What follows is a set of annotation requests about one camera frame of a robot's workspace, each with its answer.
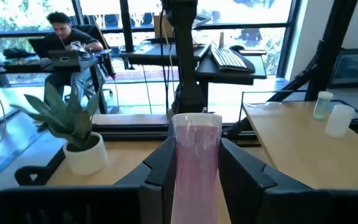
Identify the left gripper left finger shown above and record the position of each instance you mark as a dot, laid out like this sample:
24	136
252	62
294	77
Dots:
73	205

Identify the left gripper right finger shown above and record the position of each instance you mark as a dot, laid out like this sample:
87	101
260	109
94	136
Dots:
291	207

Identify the white translucent medicine bottle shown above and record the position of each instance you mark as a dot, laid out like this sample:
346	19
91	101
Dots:
339	121

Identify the pink medicine bottle white cap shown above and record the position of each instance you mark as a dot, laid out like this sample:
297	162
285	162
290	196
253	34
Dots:
196	161

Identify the green medicine bottle white cap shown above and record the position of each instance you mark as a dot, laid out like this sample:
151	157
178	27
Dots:
322	105

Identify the wooden shelf with black legs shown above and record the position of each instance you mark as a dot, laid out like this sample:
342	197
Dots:
291	149

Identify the green plant in white pot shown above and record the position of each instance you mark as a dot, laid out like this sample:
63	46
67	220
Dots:
85	155

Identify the black laptop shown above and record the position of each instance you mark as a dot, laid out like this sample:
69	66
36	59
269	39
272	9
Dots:
64	57

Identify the black office desk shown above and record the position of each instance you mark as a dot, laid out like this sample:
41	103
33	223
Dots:
17	67

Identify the black glass-front cabinet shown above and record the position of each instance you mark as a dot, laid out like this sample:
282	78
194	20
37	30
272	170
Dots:
351	67

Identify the black computer keyboard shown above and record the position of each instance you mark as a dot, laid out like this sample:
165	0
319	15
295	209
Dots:
228	57

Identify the black computer mouse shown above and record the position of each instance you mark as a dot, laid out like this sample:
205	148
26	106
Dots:
236	48

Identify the person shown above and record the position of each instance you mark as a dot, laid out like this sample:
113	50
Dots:
70	37

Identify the brown cardboard box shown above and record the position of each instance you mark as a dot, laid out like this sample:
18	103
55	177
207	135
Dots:
163	26

